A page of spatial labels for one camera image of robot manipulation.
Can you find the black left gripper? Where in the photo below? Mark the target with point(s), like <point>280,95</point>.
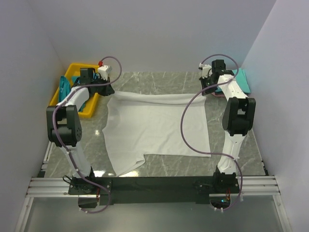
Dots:
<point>108,90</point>

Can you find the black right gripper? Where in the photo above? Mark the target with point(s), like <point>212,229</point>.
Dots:
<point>207,91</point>

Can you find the white t shirt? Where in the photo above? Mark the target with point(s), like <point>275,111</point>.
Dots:
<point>139,125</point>

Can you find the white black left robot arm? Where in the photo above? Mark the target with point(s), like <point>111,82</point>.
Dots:
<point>64,128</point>

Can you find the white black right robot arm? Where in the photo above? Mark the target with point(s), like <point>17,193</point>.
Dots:
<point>237,120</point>

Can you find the pink folded t shirt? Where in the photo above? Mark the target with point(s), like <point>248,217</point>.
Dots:
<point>218,94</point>

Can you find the turquoise folded t shirt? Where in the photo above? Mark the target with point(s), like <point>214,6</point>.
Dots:
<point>241,80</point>

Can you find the teal crumpled t shirt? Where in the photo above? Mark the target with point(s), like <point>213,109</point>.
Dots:
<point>66,92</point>

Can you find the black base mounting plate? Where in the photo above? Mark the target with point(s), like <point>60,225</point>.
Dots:
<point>168,189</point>

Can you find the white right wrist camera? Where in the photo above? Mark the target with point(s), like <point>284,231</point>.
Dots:
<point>206,70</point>

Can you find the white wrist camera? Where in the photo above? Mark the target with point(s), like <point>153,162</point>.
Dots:
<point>104,71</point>
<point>206,70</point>

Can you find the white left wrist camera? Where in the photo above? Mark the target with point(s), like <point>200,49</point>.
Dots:
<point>104,71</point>

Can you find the aluminium rail frame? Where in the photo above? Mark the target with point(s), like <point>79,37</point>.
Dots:
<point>49,208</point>

